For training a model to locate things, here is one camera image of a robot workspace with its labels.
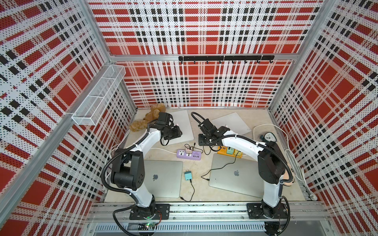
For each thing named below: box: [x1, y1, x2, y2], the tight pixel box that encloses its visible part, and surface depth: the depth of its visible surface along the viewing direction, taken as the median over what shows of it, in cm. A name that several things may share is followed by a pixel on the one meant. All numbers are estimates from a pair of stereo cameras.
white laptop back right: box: [210, 112, 252, 136], surface depth 113 cm
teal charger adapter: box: [184, 170, 193, 181], surface depth 86 cm
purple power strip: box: [176, 148, 203, 161], surface depth 94 cm
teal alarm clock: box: [259, 131, 278, 143], surface depth 100 cm
